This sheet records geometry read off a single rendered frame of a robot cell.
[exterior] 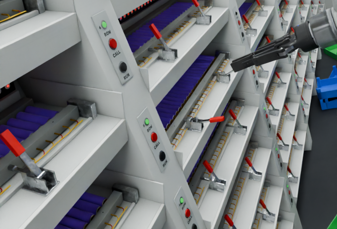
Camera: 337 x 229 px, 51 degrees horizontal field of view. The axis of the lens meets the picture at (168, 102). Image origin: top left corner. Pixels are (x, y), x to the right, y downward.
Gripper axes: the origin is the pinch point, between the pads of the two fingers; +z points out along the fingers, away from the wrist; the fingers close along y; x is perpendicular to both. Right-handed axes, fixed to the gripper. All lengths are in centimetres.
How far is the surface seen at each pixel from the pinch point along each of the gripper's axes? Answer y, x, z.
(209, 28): -3.8, 13.8, 2.8
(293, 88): 88, -51, 16
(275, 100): 55, -39, 17
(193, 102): -18.4, 0.4, 10.3
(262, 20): 62, -4, 8
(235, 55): 17.7, -1.9, 8.5
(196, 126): -27.7, -2.4, 7.4
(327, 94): 135, -82, 11
